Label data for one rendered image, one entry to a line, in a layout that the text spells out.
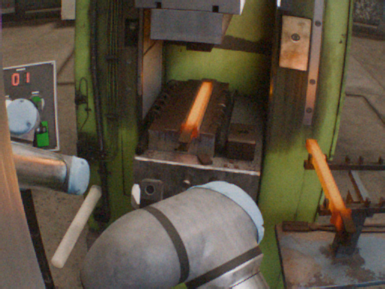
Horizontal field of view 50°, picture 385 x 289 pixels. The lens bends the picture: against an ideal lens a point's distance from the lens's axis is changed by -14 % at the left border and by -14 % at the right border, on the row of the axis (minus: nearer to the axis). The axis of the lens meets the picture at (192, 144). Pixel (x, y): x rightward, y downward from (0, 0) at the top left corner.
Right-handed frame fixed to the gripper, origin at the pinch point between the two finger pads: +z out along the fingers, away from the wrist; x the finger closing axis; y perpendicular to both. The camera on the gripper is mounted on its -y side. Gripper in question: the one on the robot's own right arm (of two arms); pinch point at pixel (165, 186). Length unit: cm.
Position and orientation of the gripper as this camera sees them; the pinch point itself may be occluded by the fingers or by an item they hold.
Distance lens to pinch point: 113.6
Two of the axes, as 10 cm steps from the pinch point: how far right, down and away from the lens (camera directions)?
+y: -0.4, 8.7, 4.9
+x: 9.8, 1.2, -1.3
